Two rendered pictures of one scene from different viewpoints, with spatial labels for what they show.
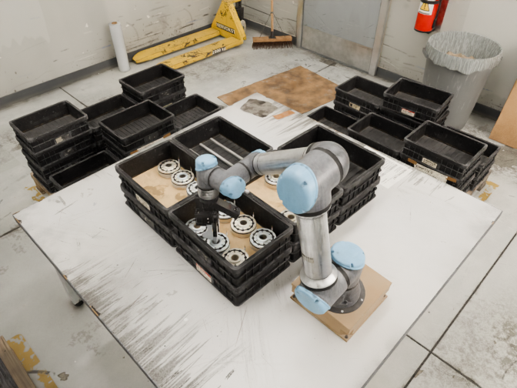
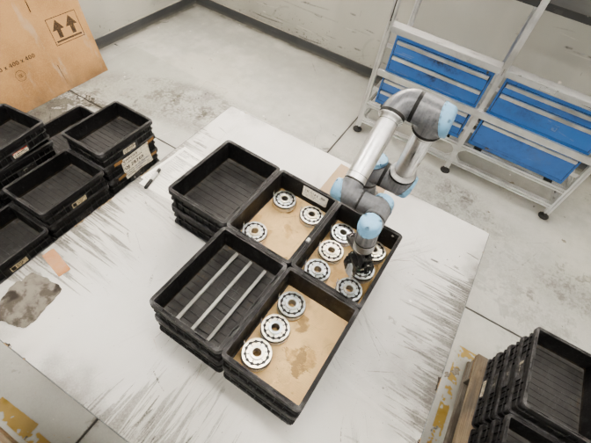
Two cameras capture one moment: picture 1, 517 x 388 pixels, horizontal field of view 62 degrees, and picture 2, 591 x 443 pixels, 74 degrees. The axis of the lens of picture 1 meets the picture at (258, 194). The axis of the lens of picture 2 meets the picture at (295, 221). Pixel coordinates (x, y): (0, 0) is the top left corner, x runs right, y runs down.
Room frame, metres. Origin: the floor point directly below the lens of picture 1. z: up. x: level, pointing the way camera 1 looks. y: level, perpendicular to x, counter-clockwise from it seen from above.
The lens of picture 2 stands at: (1.70, 0.84, 2.15)
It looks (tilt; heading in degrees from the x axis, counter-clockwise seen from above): 52 degrees down; 247
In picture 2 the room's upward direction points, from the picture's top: 12 degrees clockwise
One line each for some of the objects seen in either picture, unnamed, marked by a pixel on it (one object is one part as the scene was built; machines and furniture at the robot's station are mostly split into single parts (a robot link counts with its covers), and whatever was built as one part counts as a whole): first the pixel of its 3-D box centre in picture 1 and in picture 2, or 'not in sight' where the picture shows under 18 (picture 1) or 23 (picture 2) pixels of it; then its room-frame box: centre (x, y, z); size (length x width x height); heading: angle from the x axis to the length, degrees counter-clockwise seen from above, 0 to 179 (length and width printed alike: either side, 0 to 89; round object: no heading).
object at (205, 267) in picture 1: (231, 249); not in sight; (1.15, 0.11, 0.76); 0.40 x 0.30 x 0.12; 44
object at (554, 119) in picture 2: not in sight; (535, 134); (-0.64, -0.82, 0.60); 0.72 x 0.03 x 0.56; 136
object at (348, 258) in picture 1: (344, 264); (372, 167); (0.91, -0.29, 0.96); 0.13 x 0.12 x 0.14; 137
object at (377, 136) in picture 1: (379, 152); (65, 199); (2.42, -0.84, 0.31); 0.40 x 0.30 x 0.34; 46
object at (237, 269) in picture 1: (229, 221); (348, 250); (1.15, 0.11, 0.92); 0.40 x 0.30 x 0.02; 44
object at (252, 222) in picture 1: (243, 223); (331, 250); (1.19, 0.06, 0.86); 0.10 x 0.10 x 0.01
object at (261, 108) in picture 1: (258, 106); (25, 300); (2.35, 0.00, 0.71); 0.22 x 0.19 x 0.01; 46
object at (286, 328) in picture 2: (182, 177); (275, 328); (1.48, 0.34, 0.86); 0.10 x 0.10 x 0.01
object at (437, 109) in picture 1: (411, 121); (11, 162); (2.71, -1.12, 0.37); 0.42 x 0.34 x 0.46; 46
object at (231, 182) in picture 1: (230, 181); (375, 207); (1.10, 0.09, 1.16); 0.11 x 0.11 x 0.08; 47
